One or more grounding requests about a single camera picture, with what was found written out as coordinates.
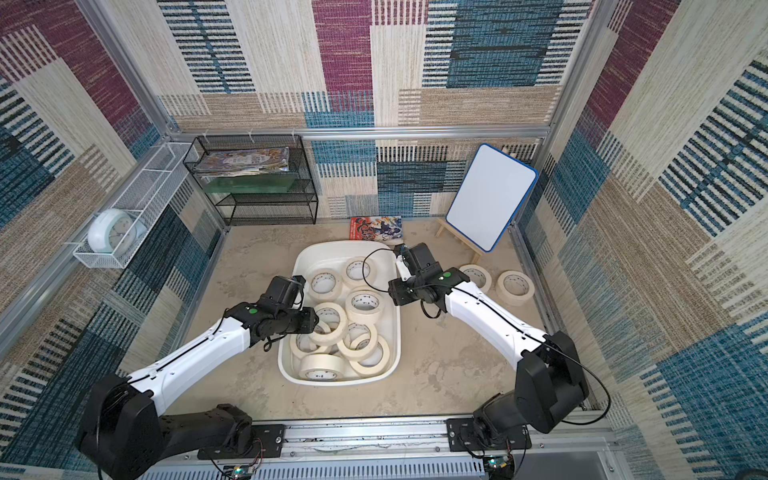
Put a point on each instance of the wooden easel stand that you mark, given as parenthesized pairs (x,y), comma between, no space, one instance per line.
(444,226)

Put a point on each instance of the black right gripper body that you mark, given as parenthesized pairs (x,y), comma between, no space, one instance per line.
(398,291)

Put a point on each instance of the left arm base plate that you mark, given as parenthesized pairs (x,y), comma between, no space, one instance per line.
(263,441)

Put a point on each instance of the blue framed whiteboard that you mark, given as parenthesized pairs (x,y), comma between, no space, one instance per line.
(491,193)

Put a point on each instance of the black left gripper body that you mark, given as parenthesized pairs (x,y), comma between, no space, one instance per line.
(295,321)

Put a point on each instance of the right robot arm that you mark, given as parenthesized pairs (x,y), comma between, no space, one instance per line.
(550,380)

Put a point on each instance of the green book on shelf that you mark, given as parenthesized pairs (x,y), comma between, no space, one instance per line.
(255,184)

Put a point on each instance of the colourful book on shelf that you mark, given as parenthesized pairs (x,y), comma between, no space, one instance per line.
(246,162)

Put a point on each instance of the black wire shelf rack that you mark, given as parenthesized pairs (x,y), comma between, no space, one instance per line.
(297,206)

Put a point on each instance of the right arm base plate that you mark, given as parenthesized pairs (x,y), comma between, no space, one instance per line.
(463,436)

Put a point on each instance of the white round alarm clock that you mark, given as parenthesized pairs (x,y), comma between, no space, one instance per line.
(112,232)

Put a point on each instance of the cream masking tape roll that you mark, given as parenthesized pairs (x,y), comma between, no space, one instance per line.
(479,276)
(360,343)
(301,346)
(359,272)
(324,285)
(335,317)
(377,363)
(322,368)
(514,287)
(364,307)

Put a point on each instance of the aluminium front rail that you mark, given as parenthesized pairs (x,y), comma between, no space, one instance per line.
(372,437)

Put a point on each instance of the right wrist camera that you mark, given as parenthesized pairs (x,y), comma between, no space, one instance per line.
(403,268)

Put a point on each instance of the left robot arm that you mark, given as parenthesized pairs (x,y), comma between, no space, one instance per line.
(126,429)

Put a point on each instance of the white wire wall basket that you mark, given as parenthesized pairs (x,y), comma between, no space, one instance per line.
(144,198)

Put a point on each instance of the white plastic storage box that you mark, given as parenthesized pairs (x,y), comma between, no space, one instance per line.
(334,255)

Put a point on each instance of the colourful comic book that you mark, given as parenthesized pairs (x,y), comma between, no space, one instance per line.
(383,229)

